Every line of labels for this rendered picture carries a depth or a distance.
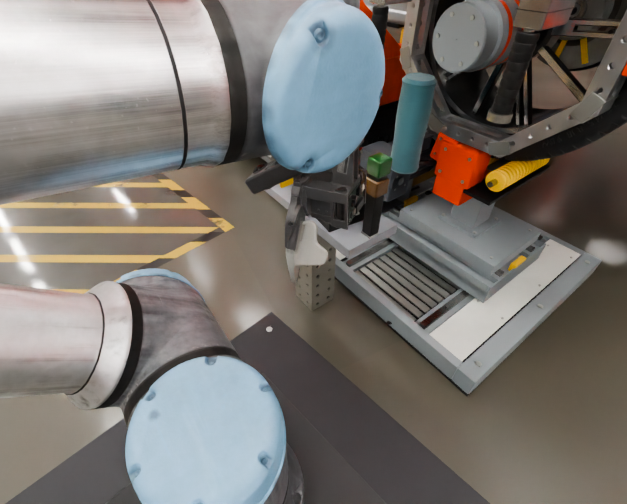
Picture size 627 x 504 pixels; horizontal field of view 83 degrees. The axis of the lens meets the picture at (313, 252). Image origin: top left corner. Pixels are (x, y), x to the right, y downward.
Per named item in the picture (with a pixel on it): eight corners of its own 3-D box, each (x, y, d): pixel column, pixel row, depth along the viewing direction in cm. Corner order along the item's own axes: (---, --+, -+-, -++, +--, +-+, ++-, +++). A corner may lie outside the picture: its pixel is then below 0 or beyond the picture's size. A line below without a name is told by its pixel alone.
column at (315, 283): (333, 298, 133) (338, 204, 105) (311, 311, 128) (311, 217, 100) (316, 282, 139) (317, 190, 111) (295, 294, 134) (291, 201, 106)
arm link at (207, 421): (197, 590, 38) (148, 573, 26) (147, 449, 48) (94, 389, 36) (313, 492, 45) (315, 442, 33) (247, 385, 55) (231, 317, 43)
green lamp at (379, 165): (391, 174, 78) (393, 157, 76) (378, 180, 77) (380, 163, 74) (378, 167, 81) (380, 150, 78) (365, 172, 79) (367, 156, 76)
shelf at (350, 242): (396, 233, 95) (398, 224, 93) (348, 259, 87) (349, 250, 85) (301, 169, 120) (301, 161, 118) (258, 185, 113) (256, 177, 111)
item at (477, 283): (536, 260, 136) (548, 241, 130) (482, 305, 120) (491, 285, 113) (431, 202, 166) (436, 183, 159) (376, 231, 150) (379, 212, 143)
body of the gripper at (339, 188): (346, 235, 46) (346, 146, 39) (288, 221, 49) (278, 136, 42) (366, 206, 51) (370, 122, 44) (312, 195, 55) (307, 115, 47)
